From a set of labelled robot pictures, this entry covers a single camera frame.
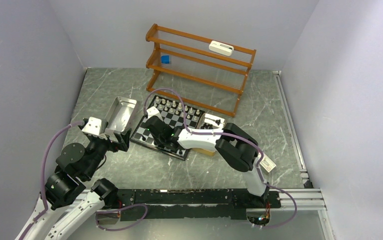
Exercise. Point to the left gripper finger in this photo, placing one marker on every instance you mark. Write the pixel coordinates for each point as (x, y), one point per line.
(125, 140)
(115, 144)

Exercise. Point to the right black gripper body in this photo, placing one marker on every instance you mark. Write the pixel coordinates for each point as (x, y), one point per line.
(159, 141)

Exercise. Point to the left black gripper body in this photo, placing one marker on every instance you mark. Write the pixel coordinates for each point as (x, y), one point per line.
(98, 147)

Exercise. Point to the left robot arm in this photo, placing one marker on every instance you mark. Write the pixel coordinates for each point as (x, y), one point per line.
(65, 204)

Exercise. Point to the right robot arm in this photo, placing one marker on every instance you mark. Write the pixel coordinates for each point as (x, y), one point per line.
(238, 149)

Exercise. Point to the silver tin box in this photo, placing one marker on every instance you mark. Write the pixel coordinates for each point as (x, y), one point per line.
(121, 114)

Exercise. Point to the black and white chessboard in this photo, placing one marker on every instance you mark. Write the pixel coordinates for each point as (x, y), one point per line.
(173, 112)

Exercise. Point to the orange wooden shelf rack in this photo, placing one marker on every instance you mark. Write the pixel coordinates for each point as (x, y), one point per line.
(192, 60)

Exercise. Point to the blue cube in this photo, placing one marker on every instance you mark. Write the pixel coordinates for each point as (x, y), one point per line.
(165, 59)

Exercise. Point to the white labelled card box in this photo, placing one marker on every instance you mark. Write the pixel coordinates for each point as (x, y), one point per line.
(267, 164)

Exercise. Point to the white rectangular device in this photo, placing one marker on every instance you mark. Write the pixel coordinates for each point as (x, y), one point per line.
(221, 48)

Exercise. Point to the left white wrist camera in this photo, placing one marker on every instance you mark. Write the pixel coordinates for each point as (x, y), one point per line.
(94, 126)

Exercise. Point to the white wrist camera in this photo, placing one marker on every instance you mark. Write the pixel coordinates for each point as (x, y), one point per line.
(153, 115)
(94, 126)

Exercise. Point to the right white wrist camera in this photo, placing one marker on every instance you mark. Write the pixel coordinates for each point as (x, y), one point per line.
(153, 115)

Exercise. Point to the black base frame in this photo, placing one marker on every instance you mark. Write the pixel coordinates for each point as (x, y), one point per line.
(233, 203)

